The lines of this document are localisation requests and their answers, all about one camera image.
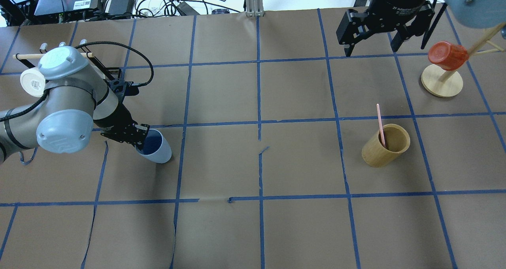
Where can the aluminium frame post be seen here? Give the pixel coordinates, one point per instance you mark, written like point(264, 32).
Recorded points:
point(254, 8)

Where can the light blue plastic cup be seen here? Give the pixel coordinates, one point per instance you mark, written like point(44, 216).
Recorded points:
point(155, 147)

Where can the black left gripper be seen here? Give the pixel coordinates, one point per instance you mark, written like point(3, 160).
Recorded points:
point(117, 120)

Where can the bamboo cylinder holder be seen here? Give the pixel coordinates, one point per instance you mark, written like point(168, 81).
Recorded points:
point(397, 141)

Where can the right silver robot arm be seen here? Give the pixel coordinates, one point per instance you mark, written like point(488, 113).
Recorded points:
point(470, 13)

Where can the white mug far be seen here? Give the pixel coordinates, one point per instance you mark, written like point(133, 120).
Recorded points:
point(33, 82)

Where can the wooden cup tree stand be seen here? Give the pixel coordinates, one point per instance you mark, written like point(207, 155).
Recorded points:
point(446, 84)

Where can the black power brick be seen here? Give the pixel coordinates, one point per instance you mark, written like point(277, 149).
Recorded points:
point(120, 7)

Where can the orange cup on stand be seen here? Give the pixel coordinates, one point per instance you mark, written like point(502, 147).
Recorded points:
point(448, 56)

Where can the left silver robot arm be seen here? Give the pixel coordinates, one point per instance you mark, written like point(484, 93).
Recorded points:
point(75, 100)

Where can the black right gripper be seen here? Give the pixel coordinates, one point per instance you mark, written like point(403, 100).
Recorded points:
point(399, 2)

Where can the black wire mug rack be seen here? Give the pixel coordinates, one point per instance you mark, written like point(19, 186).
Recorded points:
point(99, 63)

